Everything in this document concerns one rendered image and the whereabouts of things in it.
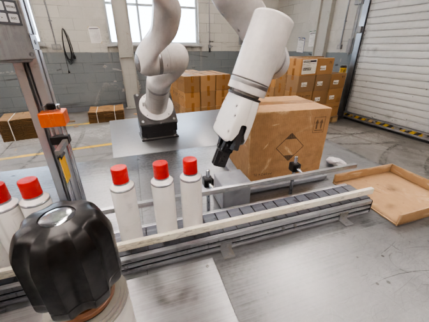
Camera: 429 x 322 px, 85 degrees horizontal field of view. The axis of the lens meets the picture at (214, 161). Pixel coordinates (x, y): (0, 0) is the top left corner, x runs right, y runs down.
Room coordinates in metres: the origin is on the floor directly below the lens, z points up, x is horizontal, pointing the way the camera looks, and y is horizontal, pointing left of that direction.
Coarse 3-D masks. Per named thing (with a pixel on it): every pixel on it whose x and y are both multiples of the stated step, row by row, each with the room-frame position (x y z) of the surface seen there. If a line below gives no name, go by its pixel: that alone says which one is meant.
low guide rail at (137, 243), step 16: (352, 192) 0.60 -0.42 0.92; (368, 192) 0.62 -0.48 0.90; (272, 208) 0.52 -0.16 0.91; (288, 208) 0.53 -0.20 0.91; (304, 208) 0.54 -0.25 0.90; (208, 224) 0.46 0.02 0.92; (224, 224) 0.47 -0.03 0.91; (128, 240) 0.41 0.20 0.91; (144, 240) 0.41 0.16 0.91; (160, 240) 0.42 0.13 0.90; (0, 272) 0.32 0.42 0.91
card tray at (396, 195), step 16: (336, 176) 0.80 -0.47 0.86; (352, 176) 0.82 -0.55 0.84; (368, 176) 0.84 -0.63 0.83; (384, 176) 0.84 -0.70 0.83; (400, 176) 0.84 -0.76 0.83; (416, 176) 0.79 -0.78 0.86; (384, 192) 0.72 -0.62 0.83; (400, 192) 0.72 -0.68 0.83; (416, 192) 0.72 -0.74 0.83; (384, 208) 0.63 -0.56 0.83; (400, 208) 0.63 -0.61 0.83; (416, 208) 0.63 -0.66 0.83; (400, 224) 0.55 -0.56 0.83
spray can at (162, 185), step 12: (156, 168) 0.45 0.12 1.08; (168, 168) 0.46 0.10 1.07; (156, 180) 0.45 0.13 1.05; (168, 180) 0.45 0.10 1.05; (156, 192) 0.44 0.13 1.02; (168, 192) 0.44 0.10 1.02; (156, 204) 0.44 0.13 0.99; (168, 204) 0.44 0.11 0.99; (156, 216) 0.44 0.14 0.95; (168, 216) 0.44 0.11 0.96; (168, 228) 0.44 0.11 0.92
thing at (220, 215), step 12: (312, 192) 0.65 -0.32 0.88; (324, 192) 0.65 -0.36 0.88; (336, 192) 0.65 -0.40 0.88; (252, 204) 0.59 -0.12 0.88; (264, 204) 0.59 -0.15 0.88; (276, 204) 0.59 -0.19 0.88; (288, 204) 0.59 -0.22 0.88; (336, 204) 0.59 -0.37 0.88; (204, 216) 0.53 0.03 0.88; (216, 216) 0.53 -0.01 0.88; (228, 216) 0.53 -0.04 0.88; (276, 216) 0.53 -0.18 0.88; (288, 216) 0.53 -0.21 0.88; (144, 228) 0.48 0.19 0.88; (156, 228) 0.48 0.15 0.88; (180, 228) 0.48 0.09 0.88; (228, 228) 0.48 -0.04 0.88; (240, 228) 0.49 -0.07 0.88; (120, 240) 0.44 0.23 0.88; (180, 240) 0.44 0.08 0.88; (120, 252) 0.40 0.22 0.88; (132, 252) 0.40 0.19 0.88
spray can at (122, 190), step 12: (120, 168) 0.44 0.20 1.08; (120, 180) 0.43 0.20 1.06; (120, 192) 0.42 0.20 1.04; (132, 192) 0.43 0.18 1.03; (120, 204) 0.42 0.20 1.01; (132, 204) 0.43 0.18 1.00; (120, 216) 0.42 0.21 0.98; (132, 216) 0.42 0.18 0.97; (120, 228) 0.42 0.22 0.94; (132, 228) 0.42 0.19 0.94
